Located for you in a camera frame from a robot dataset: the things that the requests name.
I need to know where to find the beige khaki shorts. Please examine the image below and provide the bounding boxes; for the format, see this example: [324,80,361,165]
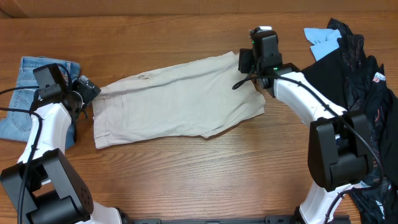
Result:
[93,52,266,149]

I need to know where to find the light blue garment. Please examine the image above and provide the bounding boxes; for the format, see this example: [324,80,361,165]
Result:
[303,28,341,61]

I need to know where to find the folded blue denim jeans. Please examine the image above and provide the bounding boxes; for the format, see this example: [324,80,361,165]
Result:
[1,57,80,142]

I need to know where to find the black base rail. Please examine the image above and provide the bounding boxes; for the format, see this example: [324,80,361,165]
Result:
[130,215,300,224]

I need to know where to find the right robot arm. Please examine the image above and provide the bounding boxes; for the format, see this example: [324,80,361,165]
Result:
[233,26,374,224]

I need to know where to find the black patterned garment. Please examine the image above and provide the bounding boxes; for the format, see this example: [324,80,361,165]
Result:
[302,19,397,223]

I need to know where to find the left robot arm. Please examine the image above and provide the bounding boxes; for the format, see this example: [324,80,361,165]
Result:
[1,63,131,224]

